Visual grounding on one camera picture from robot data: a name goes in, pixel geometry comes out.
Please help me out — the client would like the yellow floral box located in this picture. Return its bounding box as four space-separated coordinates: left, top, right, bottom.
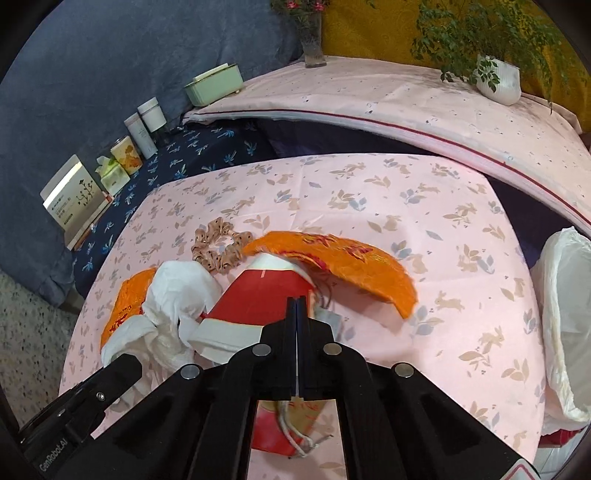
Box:
110 137 141 175

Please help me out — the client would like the blue blanket backdrop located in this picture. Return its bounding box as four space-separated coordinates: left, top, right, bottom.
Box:
0 0 303 308

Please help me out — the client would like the grey tag with string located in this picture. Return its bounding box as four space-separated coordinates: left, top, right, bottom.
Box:
316 281 345 340

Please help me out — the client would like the small orange wrapper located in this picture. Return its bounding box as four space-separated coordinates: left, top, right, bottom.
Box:
100 267 158 347

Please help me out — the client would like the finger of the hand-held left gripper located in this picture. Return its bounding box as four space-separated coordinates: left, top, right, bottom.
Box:
60 353 143 418

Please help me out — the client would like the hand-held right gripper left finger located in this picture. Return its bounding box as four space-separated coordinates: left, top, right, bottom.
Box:
55 298 296 480

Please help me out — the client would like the white tissue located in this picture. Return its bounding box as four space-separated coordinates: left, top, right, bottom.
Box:
102 261 222 370

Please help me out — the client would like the white booklet box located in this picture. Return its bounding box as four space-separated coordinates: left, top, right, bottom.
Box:
40 154 114 252

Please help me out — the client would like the red white paper bag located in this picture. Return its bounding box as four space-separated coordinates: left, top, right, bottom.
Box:
187 255 342 459

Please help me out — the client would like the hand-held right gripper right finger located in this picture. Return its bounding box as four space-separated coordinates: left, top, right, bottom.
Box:
296 299 532 480

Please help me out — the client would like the green plant in white pot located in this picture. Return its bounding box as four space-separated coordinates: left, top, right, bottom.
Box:
411 0 573 107

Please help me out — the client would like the navy floral cloth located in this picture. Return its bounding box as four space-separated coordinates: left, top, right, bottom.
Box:
71 117 278 296

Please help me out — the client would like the large orange wrapper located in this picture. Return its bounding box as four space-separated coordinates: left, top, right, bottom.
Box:
242 231 419 320

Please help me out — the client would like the pale pink bedsheet red stripe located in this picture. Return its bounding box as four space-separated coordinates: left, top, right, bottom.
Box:
181 55 591 227

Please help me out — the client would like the pink rabbit print tablecloth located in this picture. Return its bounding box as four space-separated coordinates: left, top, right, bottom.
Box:
58 154 550 480

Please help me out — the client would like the yellow cloth backdrop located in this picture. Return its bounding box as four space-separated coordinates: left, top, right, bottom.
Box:
321 0 591 112

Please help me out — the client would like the white trash bag bin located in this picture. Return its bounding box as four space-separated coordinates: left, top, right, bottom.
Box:
529 226 591 435

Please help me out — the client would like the white round jar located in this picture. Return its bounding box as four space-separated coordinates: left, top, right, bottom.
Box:
137 98 167 132

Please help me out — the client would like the pale green tissue box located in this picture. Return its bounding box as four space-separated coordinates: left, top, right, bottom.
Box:
185 63 244 106

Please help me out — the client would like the glass vase with flowers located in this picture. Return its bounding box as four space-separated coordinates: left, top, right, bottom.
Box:
270 0 331 69

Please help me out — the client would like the green tissue pack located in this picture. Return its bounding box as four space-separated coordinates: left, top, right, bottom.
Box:
95 156 130 195

